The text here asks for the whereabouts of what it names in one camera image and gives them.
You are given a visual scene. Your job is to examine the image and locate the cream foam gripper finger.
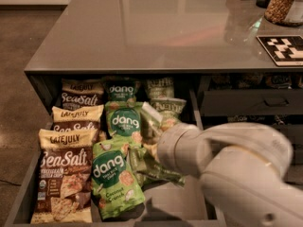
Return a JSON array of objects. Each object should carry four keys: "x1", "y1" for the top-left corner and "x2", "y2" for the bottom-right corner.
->
[{"x1": 143, "y1": 144, "x2": 159, "y2": 162}]

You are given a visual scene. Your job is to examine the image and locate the kettle jalapeno chip bag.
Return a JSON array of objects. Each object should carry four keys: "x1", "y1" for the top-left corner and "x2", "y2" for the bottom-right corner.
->
[
  {"x1": 151, "y1": 97, "x2": 187, "y2": 131},
  {"x1": 129, "y1": 148, "x2": 186, "y2": 187},
  {"x1": 146, "y1": 78, "x2": 174, "y2": 99},
  {"x1": 140, "y1": 102, "x2": 163, "y2": 144}
]

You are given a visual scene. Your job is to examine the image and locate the dang coconut chip bag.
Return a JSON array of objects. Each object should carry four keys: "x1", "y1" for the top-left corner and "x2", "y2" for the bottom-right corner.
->
[
  {"x1": 105, "y1": 101, "x2": 143, "y2": 144},
  {"x1": 92, "y1": 139, "x2": 145, "y2": 219}
]

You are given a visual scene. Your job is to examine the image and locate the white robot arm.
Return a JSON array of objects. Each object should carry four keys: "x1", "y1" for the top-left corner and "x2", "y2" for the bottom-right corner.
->
[{"x1": 156, "y1": 122, "x2": 303, "y2": 227}]

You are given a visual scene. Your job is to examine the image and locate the open grey top drawer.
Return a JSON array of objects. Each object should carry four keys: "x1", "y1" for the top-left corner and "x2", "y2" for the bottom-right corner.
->
[{"x1": 4, "y1": 88, "x2": 227, "y2": 227}]

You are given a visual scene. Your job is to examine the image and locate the back Dang chip bag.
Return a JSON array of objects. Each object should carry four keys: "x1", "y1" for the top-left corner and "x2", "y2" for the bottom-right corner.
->
[{"x1": 103, "y1": 77, "x2": 141, "y2": 102}]

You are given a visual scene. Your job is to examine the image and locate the grey upper closed drawer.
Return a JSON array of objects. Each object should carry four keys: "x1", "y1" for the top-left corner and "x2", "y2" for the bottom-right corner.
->
[{"x1": 200, "y1": 89, "x2": 303, "y2": 116}]

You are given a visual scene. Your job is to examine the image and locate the middle Late July chip bag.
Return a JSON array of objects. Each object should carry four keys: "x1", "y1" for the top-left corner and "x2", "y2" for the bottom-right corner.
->
[{"x1": 52, "y1": 105, "x2": 107, "y2": 141}]

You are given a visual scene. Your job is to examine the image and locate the late july chip bag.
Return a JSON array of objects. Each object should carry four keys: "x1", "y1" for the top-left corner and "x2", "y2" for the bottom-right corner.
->
[
  {"x1": 52, "y1": 105, "x2": 107, "y2": 141},
  {"x1": 30, "y1": 130, "x2": 98, "y2": 224},
  {"x1": 62, "y1": 79, "x2": 104, "y2": 111}
]

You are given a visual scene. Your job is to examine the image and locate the back Late July chip bag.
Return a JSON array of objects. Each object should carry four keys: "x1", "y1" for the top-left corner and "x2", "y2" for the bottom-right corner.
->
[{"x1": 62, "y1": 79, "x2": 104, "y2": 111}]

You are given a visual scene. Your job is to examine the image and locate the front Late July chip bag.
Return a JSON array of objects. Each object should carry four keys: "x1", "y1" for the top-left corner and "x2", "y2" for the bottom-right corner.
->
[{"x1": 30, "y1": 130, "x2": 98, "y2": 224}]

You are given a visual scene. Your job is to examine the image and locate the black white fiducial marker tile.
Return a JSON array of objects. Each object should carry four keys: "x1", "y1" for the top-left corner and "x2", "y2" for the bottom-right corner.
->
[{"x1": 257, "y1": 35, "x2": 303, "y2": 66}]

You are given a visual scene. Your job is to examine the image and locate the glass jar of nuts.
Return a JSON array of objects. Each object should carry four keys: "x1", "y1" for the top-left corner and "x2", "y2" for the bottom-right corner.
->
[{"x1": 264, "y1": 0, "x2": 303, "y2": 26}]

